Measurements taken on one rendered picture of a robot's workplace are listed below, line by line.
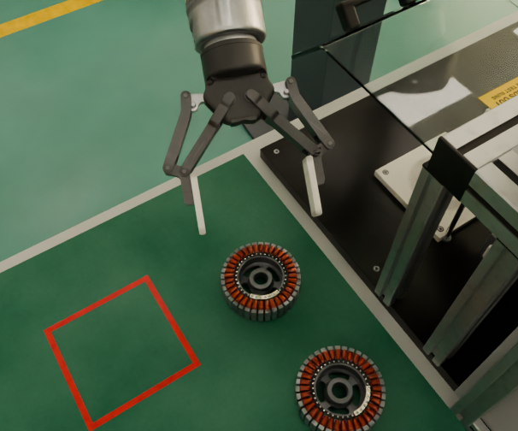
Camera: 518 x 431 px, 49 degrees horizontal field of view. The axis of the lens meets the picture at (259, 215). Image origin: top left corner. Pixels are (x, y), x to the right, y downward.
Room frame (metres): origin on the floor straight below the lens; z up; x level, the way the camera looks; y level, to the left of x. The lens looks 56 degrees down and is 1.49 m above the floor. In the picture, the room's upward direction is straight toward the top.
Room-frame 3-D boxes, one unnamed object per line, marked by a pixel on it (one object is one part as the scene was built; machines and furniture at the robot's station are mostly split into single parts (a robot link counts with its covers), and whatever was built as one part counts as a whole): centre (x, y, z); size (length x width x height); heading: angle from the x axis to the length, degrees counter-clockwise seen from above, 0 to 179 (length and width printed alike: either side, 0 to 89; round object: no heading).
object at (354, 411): (0.21, -0.10, 0.77); 0.11 x 0.11 x 0.04
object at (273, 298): (0.37, 0.00, 0.77); 0.11 x 0.11 x 0.04
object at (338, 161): (0.59, -0.40, 0.76); 0.64 x 0.47 x 0.02; 123
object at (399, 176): (0.53, -0.29, 0.78); 0.15 x 0.15 x 0.01; 33
